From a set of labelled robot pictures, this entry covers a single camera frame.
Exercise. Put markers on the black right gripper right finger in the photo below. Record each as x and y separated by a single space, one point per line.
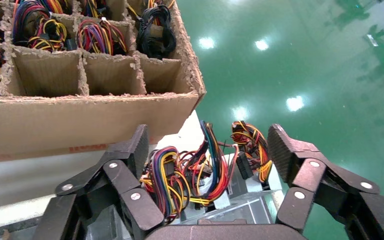
314 179

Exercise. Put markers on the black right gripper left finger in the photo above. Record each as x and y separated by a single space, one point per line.
122 185

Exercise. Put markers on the clear plastic divider tray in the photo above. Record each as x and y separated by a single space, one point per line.
255 212

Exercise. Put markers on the brown divided cardboard box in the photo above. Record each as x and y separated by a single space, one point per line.
79 122

